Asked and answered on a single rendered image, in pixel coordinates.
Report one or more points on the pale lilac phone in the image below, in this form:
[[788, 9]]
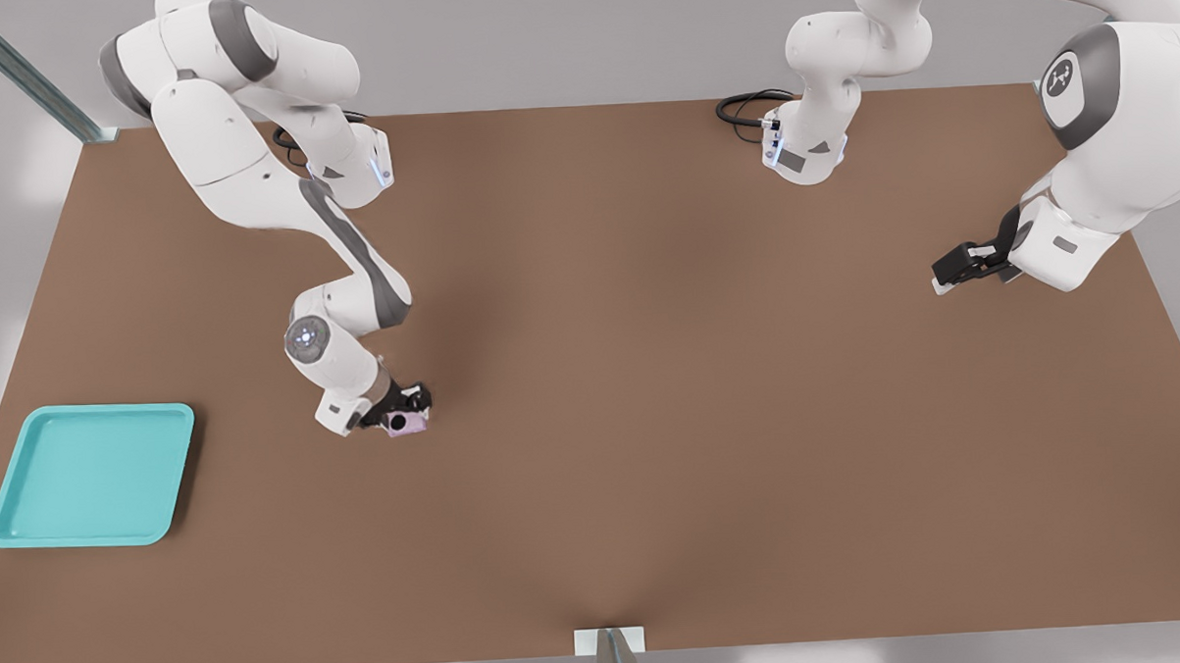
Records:
[[407, 423]]

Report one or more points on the pale blue-green tray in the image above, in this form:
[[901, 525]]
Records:
[[90, 475]]

